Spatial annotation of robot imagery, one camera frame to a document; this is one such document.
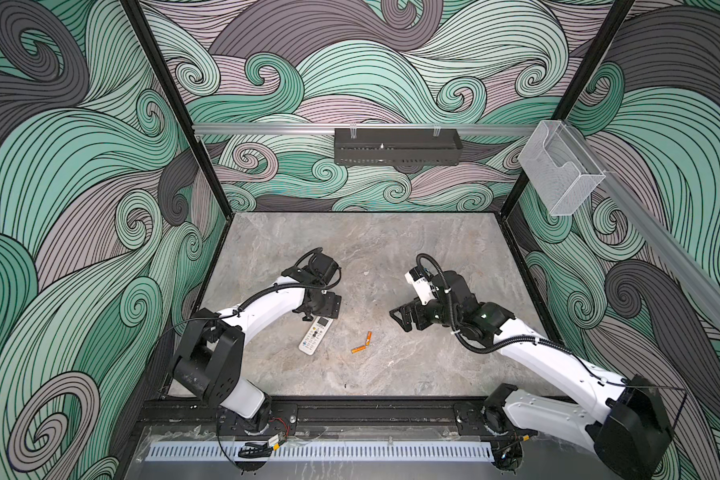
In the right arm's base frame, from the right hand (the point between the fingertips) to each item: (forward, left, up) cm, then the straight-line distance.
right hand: (403, 307), depth 79 cm
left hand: (+4, +23, -7) cm, 24 cm away
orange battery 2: (-7, +12, -14) cm, 20 cm away
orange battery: (-3, +9, -14) cm, 17 cm away
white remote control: (-4, +25, -11) cm, 27 cm away
